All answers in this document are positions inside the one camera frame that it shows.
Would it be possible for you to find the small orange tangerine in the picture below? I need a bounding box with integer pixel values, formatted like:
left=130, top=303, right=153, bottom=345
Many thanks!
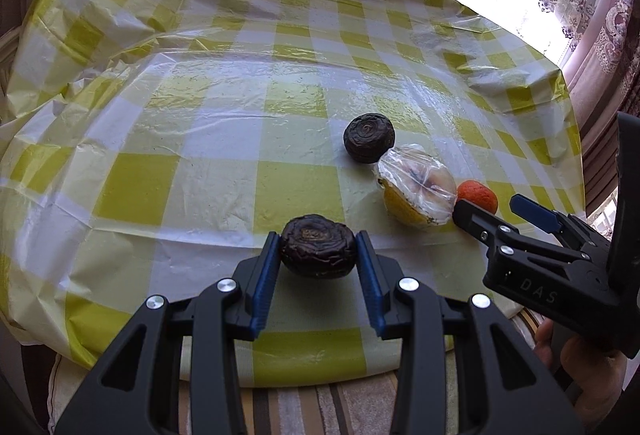
left=457, top=181, right=499, bottom=214

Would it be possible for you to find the plastic yellow pear half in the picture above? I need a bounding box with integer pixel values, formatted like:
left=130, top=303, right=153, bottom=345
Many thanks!
left=374, top=144, right=457, bottom=228

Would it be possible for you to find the dark wrinkled fruit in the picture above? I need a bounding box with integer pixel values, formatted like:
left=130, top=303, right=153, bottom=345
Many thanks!
left=343, top=114, right=395, bottom=164
left=279, top=214, right=357, bottom=280

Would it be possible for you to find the person's right hand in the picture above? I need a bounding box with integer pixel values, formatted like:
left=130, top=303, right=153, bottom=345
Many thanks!
left=560, top=335, right=627, bottom=432

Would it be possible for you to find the pink patterned drape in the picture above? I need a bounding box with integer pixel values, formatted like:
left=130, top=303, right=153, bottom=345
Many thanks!
left=564, top=0, right=639, bottom=214

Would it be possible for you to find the yellow checkered plastic tablecloth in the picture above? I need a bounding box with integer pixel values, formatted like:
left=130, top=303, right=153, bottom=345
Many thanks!
left=1, top=0, right=585, bottom=367

